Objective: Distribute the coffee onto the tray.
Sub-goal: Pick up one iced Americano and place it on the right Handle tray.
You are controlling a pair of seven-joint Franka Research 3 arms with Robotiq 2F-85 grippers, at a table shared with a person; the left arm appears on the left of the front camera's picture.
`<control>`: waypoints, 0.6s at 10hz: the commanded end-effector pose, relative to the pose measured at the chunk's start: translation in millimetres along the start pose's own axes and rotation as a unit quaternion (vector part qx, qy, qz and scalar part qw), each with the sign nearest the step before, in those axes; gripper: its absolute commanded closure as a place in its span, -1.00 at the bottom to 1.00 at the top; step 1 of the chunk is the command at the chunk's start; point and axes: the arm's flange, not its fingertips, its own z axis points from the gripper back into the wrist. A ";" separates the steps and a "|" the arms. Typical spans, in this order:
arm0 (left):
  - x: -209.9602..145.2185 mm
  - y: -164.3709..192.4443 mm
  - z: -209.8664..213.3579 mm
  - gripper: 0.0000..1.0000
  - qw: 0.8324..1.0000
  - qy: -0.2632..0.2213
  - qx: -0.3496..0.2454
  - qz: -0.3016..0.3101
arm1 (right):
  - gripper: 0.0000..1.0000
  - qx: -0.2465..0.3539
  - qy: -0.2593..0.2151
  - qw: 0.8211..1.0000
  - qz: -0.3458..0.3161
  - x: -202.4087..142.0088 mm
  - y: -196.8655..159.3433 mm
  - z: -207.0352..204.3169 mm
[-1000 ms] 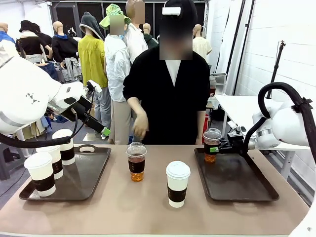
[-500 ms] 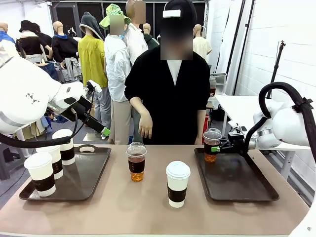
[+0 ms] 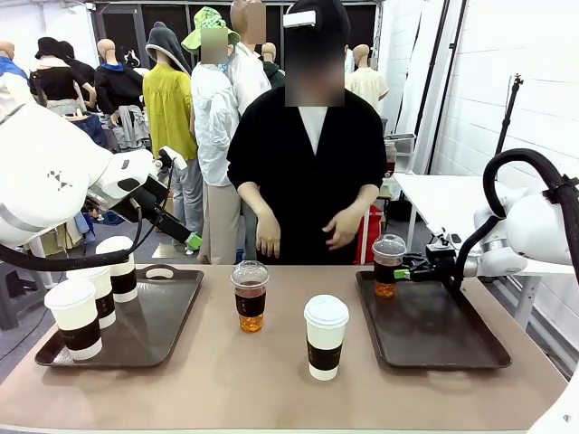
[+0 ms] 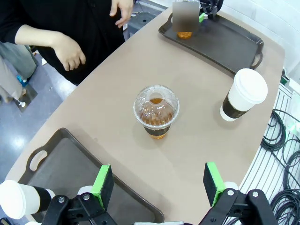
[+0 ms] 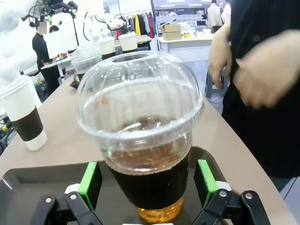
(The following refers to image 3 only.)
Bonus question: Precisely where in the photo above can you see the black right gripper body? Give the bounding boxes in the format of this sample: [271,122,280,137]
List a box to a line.
[423,246,459,280]

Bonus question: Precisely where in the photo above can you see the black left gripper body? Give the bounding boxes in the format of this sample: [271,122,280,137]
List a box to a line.
[114,175,172,223]

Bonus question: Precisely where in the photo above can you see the clear plastic iced tea cup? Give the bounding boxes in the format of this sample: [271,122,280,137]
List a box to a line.
[371,233,408,299]
[230,259,271,335]

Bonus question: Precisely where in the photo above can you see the white lidded paper coffee cup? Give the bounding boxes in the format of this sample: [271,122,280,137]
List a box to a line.
[65,265,118,330]
[303,294,350,382]
[95,235,139,305]
[43,277,104,362]

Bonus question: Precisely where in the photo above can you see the person's left forearm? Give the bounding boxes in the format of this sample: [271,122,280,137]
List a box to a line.
[346,183,381,221]

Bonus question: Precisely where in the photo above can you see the person's right forearm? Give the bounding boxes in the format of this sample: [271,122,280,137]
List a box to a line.
[236,180,269,219]

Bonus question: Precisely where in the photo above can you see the dark brown plastic tray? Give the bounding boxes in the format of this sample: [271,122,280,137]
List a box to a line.
[355,269,514,372]
[34,264,205,368]

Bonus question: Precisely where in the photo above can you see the person's left hand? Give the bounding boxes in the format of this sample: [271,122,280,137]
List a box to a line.
[321,208,364,252]

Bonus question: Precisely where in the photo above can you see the person's right hand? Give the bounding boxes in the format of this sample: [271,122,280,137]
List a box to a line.
[254,211,283,260]

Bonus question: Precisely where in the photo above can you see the red bag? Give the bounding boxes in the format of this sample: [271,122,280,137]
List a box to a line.
[354,203,384,266]

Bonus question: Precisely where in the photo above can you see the large white table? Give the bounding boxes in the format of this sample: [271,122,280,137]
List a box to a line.
[394,173,576,332]

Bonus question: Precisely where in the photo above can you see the mannequin legs in blue jeans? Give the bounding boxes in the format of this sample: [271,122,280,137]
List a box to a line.
[62,111,109,149]

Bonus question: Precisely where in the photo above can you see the mannequin in yellow shirt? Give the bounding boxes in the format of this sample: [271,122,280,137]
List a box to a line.
[142,21,204,236]

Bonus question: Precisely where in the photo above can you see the mannequin with green hat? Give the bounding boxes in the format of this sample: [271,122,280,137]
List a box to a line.
[180,5,242,266]

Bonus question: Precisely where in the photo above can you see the glass jar with dark liquid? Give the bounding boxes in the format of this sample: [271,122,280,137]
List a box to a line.
[384,140,398,176]

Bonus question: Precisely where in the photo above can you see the mannequin in black sweater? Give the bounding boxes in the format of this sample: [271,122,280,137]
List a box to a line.
[93,38,151,153]

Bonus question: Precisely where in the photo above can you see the metal container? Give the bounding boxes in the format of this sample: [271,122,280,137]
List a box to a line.
[383,132,417,157]

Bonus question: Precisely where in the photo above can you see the person in black shirt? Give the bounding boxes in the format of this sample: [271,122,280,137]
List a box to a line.
[226,0,387,267]

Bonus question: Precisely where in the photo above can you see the mannequin with black hat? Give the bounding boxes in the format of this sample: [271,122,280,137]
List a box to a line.
[28,36,98,115]

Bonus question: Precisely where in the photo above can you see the black tripod pole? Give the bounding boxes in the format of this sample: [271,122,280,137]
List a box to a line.
[494,72,526,157]

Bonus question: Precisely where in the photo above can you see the bald mannequin in white shirt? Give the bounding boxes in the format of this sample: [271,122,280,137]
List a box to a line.
[227,0,273,117]

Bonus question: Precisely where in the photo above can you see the mannequin in cream shirt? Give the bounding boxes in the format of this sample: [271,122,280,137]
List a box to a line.
[344,43,390,118]

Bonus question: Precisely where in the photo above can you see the mannequin in dark green top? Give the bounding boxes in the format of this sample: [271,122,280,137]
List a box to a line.
[261,42,288,90]

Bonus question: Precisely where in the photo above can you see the mannequin in blue white jacket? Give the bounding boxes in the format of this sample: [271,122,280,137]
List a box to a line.
[0,40,31,119]

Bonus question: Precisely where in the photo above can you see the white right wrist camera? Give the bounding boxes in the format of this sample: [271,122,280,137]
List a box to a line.
[426,227,463,250]

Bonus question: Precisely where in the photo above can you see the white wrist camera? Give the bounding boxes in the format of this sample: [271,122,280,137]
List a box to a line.
[426,227,463,250]
[157,145,188,172]

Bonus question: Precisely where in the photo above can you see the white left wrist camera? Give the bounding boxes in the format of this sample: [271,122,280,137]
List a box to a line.
[157,145,188,172]

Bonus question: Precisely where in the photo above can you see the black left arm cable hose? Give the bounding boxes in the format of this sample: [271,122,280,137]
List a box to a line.
[0,156,176,273]

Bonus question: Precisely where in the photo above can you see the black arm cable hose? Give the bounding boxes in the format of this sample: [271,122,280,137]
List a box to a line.
[0,156,176,273]
[451,148,579,297]

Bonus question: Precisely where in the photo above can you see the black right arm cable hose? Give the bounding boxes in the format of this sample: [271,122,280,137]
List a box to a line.
[451,148,579,297]

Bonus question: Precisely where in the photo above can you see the white head-mounted camera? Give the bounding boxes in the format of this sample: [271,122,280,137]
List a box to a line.
[282,10,317,29]

